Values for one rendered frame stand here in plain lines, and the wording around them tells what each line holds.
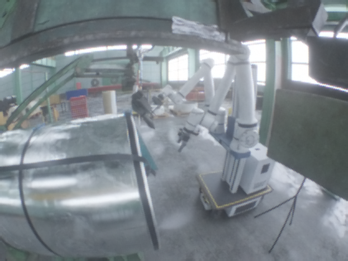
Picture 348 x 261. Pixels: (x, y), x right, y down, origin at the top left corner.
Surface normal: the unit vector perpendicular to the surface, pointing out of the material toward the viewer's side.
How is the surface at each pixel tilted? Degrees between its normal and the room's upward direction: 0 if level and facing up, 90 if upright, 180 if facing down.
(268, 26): 90
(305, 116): 90
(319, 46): 90
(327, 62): 90
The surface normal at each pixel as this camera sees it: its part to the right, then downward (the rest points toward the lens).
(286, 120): -0.93, 0.13
